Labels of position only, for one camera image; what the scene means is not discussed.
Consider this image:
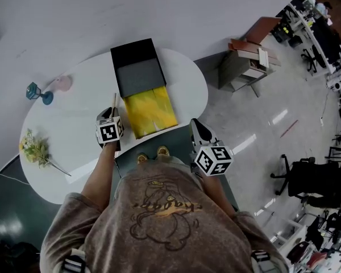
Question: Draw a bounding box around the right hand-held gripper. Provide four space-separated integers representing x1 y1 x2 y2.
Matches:
189 118 234 179

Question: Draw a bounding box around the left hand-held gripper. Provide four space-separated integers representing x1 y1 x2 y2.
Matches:
95 106 125 152

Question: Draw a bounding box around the black box with lid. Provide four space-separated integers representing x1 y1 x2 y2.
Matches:
110 38 179 140

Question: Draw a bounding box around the person's left forearm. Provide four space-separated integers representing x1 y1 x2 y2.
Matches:
81 142 122 210

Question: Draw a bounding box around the person's right forearm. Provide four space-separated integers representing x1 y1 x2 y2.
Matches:
201 175 236 218

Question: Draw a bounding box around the white curved desk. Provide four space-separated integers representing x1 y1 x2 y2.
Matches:
19 47 209 205

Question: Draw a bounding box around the person's right shoe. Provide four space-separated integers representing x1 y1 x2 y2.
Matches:
156 145 171 158

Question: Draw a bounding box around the grey side cabinet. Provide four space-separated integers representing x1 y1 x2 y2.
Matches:
218 38 282 98

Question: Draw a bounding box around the teal lantern ornament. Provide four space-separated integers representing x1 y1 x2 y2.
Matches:
25 81 54 106

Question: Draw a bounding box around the yellow flower bouquet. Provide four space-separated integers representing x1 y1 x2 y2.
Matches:
19 128 72 177

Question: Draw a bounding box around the red floor tape strip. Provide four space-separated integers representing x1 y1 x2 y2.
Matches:
280 119 299 138

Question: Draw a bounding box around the person's brown printed shirt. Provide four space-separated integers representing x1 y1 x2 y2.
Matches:
39 155 290 273

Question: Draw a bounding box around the brown board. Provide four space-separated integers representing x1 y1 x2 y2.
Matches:
246 16 282 47

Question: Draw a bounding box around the black office chair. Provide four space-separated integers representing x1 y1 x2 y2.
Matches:
270 154 341 209

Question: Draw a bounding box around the long white office desk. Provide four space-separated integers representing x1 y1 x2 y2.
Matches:
284 0 341 76

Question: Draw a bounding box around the black bag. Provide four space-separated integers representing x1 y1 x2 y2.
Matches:
0 242 42 273

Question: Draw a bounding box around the white power cable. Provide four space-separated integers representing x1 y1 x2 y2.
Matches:
0 166 29 186

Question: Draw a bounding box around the striped shoulder strap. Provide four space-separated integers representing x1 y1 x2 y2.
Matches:
250 250 271 264
61 254 86 273

